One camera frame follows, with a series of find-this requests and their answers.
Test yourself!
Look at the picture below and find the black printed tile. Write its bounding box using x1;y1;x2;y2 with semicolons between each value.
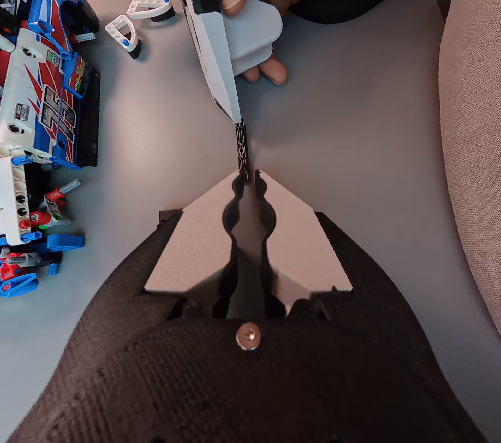
234;120;251;181

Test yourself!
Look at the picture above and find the toy brick race car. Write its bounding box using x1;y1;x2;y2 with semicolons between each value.
0;0;102;299

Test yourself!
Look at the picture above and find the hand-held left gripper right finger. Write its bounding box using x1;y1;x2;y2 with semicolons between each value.
254;170;353;319

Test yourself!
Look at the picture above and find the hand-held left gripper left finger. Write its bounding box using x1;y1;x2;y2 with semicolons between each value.
144;170;246;319

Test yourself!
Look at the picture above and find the white curved brick piece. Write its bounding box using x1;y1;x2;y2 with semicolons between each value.
104;14;142;59
127;0;176;23

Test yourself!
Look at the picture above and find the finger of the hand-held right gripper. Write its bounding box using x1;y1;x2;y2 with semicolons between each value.
173;0;242;125

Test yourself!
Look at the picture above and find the person's beige hoodie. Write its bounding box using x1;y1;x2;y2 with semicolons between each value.
438;0;501;338

